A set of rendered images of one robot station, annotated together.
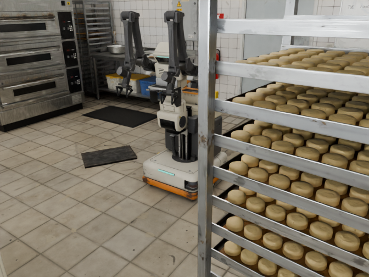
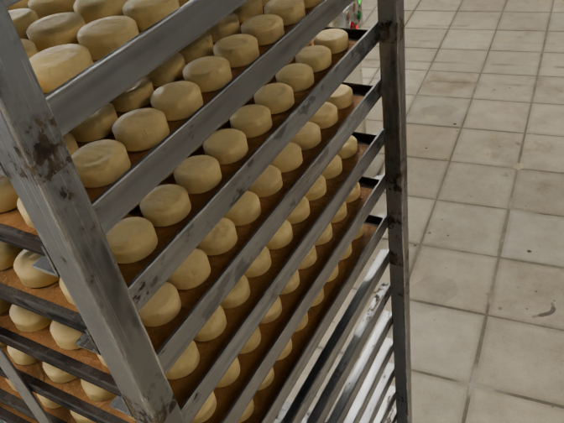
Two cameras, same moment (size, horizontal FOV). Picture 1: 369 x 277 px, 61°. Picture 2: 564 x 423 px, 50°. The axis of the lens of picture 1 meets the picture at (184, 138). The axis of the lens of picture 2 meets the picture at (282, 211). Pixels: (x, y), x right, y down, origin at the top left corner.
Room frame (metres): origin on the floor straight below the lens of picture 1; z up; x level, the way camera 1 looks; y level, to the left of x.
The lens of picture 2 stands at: (0.80, -1.16, 1.68)
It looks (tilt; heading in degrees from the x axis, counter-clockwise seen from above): 38 degrees down; 85
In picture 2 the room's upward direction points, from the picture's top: 10 degrees counter-clockwise
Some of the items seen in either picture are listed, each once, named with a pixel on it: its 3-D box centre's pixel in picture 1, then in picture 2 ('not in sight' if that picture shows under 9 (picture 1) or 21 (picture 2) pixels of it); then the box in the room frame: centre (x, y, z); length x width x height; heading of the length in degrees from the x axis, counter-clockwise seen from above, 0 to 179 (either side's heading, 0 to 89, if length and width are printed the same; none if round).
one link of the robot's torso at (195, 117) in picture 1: (180, 124); not in sight; (2.67, 0.03, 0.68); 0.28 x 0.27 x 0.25; 56
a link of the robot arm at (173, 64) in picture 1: (173, 44); not in sight; (2.34, 0.07, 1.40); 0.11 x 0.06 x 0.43; 56
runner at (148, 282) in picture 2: not in sight; (272, 134); (0.86, -0.56, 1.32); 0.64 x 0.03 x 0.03; 50
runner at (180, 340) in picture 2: not in sight; (284, 195); (0.86, -0.56, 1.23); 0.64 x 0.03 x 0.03; 50
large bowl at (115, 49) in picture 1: (117, 49); not in sight; (6.14, 1.24, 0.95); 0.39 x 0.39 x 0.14
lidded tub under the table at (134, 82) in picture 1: (135, 83); not in sight; (5.93, 0.90, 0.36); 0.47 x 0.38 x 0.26; 146
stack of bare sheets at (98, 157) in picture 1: (108, 155); not in sight; (3.45, 0.92, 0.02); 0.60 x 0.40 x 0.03; 112
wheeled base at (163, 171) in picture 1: (185, 167); not in sight; (2.84, -0.01, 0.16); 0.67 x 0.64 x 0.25; 146
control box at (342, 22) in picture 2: not in sight; (350, 18); (1.40, 1.09, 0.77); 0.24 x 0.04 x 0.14; 58
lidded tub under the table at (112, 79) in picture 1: (121, 81); not in sight; (6.15, 1.23, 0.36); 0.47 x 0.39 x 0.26; 144
